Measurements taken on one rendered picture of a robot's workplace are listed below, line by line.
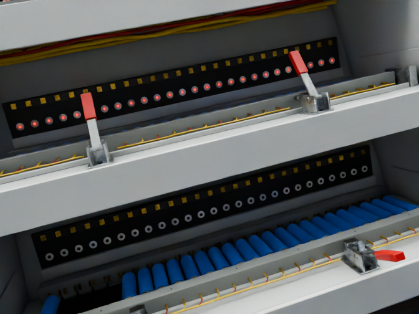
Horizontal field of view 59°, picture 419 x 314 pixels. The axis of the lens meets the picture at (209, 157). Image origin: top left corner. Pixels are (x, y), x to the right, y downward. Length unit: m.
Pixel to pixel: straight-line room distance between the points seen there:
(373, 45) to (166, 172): 0.42
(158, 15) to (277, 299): 0.35
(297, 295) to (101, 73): 0.44
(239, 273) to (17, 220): 0.25
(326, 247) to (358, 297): 0.07
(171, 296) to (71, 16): 0.34
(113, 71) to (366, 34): 0.42
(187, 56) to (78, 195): 0.34
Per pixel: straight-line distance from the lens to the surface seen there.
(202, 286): 0.46
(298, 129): 0.45
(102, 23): 0.46
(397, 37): 0.64
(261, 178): 0.59
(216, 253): 0.53
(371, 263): 0.50
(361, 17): 0.70
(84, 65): 0.65
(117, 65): 0.65
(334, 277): 0.48
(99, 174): 0.41
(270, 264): 0.48
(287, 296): 0.46
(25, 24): 0.47
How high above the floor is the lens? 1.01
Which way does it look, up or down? 5 degrees up
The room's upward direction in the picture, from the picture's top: 15 degrees counter-clockwise
